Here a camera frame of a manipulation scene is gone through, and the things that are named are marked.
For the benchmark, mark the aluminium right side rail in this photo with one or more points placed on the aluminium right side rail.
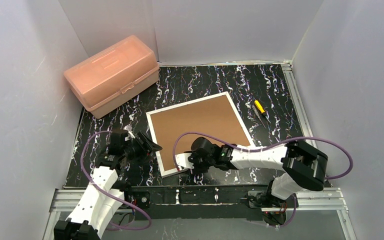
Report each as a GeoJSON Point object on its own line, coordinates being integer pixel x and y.
{"type": "Point", "coordinates": [296, 96]}

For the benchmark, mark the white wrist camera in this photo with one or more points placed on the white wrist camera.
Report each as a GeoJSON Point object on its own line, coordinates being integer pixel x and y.
{"type": "Point", "coordinates": [182, 161]}
{"type": "Point", "coordinates": [129, 129]}

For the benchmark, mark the yellow handled screwdriver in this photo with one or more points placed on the yellow handled screwdriver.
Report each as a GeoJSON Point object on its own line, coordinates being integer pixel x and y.
{"type": "Point", "coordinates": [262, 111]}

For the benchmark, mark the clear grey screwdriver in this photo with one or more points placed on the clear grey screwdriver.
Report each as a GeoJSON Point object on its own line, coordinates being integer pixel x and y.
{"type": "Point", "coordinates": [259, 116]}

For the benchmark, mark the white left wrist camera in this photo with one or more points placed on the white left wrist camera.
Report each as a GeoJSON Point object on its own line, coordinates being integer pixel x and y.
{"type": "Point", "coordinates": [129, 129]}

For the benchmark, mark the aluminium rail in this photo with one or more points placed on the aluminium rail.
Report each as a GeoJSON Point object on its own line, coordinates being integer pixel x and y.
{"type": "Point", "coordinates": [329, 199]}
{"type": "Point", "coordinates": [296, 96]}

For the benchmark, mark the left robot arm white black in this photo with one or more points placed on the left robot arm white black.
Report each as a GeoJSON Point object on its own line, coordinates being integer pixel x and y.
{"type": "Point", "coordinates": [105, 192]}

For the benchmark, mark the white picture frame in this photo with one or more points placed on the white picture frame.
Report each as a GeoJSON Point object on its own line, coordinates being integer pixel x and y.
{"type": "Point", "coordinates": [174, 127]}

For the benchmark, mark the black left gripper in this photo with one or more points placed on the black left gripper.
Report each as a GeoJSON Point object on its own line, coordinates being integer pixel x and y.
{"type": "Point", "coordinates": [142, 145]}

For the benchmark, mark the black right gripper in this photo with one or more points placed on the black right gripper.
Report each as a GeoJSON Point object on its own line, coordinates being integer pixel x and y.
{"type": "Point", "coordinates": [194, 159]}

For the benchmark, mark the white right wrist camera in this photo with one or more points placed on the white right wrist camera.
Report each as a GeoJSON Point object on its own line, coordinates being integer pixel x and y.
{"type": "Point", "coordinates": [182, 161]}

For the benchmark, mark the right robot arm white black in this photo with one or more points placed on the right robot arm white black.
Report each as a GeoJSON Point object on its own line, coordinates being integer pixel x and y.
{"type": "Point", "coordinates": [280, 157]}

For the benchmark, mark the translucent orange plastic box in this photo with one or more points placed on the translucent orange plastic box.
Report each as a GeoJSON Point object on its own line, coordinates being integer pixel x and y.
{"type": "Point", "coordinates": [110, 78]}

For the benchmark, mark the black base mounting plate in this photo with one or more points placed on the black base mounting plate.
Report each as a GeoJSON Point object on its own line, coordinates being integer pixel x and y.
{"type": "Point", "coordinates": [209, 202]}

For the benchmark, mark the aluminium front rail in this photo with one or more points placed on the aluminium front rail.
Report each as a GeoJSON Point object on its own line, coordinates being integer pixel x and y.
{"type": "Point", "coordinates": [329, 199]}

